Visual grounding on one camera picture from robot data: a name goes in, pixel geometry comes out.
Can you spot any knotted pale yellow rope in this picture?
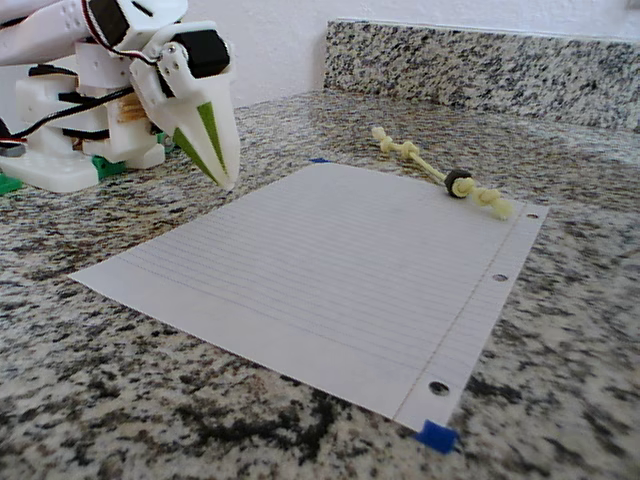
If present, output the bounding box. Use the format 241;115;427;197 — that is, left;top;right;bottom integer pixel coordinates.
371;125;515;221

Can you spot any black ring weight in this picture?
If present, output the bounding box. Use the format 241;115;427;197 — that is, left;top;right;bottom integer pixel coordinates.
443;169;474;199

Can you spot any wooden shim stack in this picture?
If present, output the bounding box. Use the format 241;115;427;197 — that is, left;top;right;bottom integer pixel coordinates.
117;97;151;124

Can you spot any green table clamp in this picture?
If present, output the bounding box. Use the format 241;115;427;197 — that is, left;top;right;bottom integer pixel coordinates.
92;153;127;182
0;172;25;197

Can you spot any lined white paper sheet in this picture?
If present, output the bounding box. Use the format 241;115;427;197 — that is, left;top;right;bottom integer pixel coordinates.
68;163;550;432

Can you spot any granite backsplash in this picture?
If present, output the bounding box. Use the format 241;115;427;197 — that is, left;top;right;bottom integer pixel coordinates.
323;18;640;132

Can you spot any green clamp with black handle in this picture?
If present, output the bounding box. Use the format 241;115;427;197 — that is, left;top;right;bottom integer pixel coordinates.
149;130;176;154

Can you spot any red black servo wire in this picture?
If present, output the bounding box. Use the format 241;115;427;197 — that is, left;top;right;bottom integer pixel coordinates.
79;0;169;66

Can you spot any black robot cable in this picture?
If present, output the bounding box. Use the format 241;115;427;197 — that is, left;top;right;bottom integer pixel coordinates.
7;89;139;139

